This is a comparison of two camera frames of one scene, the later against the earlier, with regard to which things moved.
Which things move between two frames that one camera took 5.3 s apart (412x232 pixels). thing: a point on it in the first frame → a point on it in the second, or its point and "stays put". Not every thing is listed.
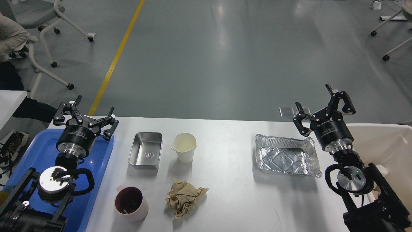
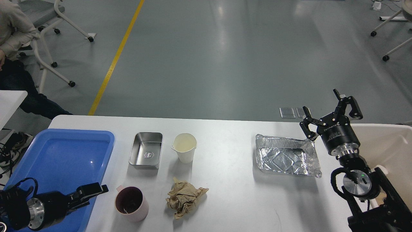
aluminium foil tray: [286, 155] stays put
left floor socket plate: [286, 112] stays put
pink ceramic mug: [130, 204] stays put
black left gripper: [77, 139] → [45, 209]
